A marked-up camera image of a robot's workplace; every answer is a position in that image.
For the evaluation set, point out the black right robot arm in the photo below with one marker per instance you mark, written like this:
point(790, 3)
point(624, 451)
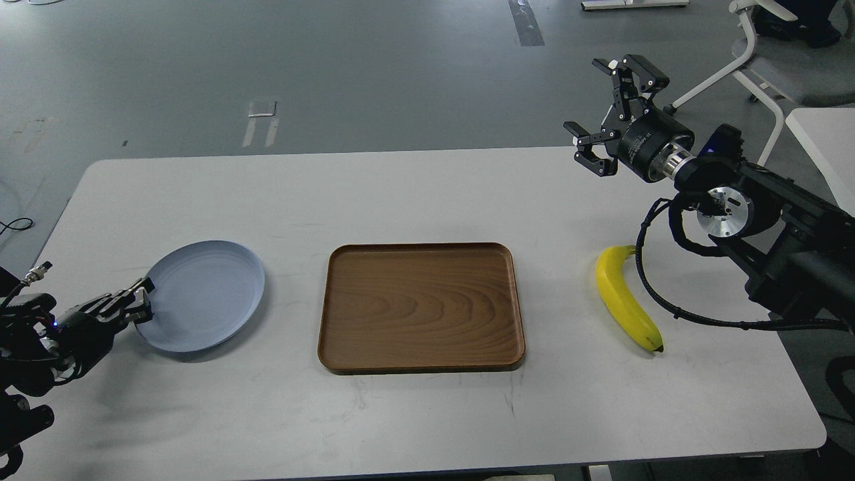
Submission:
point(795, 248)

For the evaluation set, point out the brown wooden tray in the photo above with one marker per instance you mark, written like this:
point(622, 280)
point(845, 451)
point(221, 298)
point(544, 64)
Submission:
point(421, 308)

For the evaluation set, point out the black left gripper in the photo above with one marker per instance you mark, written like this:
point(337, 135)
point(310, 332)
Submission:
point(84, 338)

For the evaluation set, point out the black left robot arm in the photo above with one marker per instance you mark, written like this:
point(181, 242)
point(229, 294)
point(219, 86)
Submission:
point(41, 351)

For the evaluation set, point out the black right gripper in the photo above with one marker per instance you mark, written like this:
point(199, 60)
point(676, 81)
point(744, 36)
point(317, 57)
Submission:
point(635, 82)

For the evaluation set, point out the light blue plate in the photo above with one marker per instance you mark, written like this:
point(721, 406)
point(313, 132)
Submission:
point(204, 293)

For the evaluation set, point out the yellow banana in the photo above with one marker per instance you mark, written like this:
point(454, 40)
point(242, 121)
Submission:
point(620, 301)

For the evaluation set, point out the white office chair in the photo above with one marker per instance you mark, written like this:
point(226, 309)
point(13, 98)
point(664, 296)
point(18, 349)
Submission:
point(772, 69)

